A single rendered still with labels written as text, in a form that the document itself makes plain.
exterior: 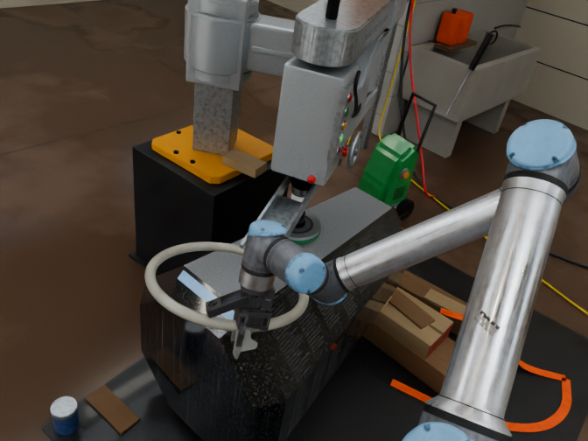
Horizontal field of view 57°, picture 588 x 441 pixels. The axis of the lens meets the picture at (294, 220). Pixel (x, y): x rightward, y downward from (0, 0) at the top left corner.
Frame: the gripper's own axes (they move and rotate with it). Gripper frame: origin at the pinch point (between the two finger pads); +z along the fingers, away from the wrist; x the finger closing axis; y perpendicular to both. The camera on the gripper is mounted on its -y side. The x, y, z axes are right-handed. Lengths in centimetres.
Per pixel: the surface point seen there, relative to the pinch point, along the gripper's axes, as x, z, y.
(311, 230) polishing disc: 77, -4, 40
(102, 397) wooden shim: 81, 89, -34
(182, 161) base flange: 143, -4, -10
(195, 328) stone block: 46, 26, -4
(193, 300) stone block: 50, 17, -6
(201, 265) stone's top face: 62, 9, -3
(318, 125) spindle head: 61, -50, 28
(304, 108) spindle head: 63, -55, 22
